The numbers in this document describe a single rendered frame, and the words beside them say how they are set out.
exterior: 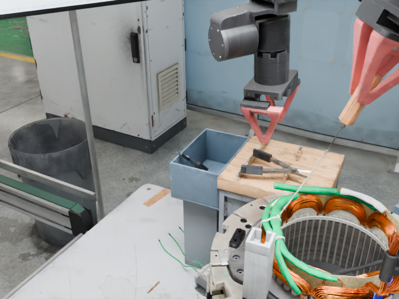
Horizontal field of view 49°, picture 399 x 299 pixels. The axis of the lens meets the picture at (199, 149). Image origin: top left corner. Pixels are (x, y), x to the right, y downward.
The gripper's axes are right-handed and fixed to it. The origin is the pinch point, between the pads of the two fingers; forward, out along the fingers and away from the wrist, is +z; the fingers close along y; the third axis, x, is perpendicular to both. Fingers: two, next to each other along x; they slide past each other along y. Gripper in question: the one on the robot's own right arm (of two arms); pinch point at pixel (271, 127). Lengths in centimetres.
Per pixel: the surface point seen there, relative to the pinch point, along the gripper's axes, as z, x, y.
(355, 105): -16.0, 16.0, 21.4
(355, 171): 126, -2, -185
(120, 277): 36.3, -30.8, 12.9
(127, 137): 108, -151, -150
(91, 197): 36, -56, -9
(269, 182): 10.0, 0.6, 2.6
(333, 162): 11.1, 9.8, -9.4
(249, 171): 7.6, -2.9, 3.6
